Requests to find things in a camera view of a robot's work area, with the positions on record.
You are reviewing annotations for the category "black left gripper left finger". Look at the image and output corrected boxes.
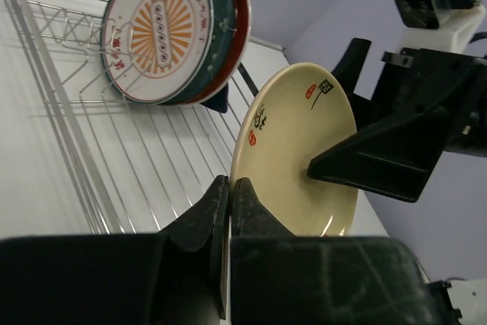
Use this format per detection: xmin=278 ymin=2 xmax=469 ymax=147
xmin=1 ymin=175 xmax=229 ymax=324

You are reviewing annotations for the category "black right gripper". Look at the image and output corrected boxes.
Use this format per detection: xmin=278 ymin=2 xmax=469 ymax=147
xmin=307 ymin=38 xmax=486 ymax=202

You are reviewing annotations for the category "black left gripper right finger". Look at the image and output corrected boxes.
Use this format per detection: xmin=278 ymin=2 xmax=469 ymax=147
xmin=230 ymin=178 xmax=463 ymax=324

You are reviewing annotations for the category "small beige plate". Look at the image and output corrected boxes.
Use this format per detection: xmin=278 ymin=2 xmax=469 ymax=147
xmin=230 ymin=62 xmax=358 ymax=324

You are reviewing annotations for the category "dark blue leaf-shaped plate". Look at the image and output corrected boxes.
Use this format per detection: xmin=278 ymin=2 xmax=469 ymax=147
xmin=201 ymin=84 xmax=229 ymax=113

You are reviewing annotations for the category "red plate with turquoise flower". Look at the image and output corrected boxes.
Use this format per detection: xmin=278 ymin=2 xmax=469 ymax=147
xmin=186 ymin=0 xmax=252 ymax=104

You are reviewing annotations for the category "teal plate with white blossoms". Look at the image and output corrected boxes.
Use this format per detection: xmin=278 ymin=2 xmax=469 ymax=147
xmin=165 ymin=0 xmax=236 ymax=105

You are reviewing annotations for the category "white plate with orange sunburst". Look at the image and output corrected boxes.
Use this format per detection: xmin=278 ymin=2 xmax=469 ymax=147
xmin=100 ymin=0 xmax=214 ymax=104

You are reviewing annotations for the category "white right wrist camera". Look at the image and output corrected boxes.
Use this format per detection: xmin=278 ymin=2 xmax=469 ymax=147
xmin=394 ymin=0 xmax=486 ymax=54

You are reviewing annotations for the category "silver wire dish rack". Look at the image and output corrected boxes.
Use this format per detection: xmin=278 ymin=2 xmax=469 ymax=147
xmin=1 ymin=0 xmax=287 ymax=237

